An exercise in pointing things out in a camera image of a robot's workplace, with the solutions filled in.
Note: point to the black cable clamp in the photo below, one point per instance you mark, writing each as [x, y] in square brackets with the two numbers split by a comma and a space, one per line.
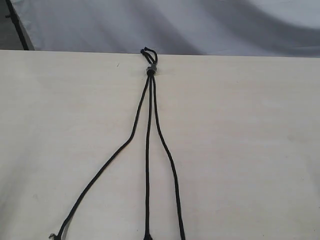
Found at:
[151, 70]

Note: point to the grey backdrop cloth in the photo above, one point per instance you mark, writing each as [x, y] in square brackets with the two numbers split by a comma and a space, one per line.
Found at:
[179, 27]

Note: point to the black stand pole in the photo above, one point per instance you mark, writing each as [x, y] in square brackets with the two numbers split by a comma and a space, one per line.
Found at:
[12, 15]

